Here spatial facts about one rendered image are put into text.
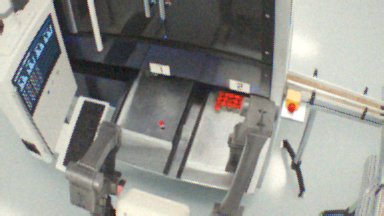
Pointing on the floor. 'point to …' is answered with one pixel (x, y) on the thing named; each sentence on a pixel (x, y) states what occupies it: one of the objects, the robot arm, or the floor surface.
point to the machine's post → (278, 69)
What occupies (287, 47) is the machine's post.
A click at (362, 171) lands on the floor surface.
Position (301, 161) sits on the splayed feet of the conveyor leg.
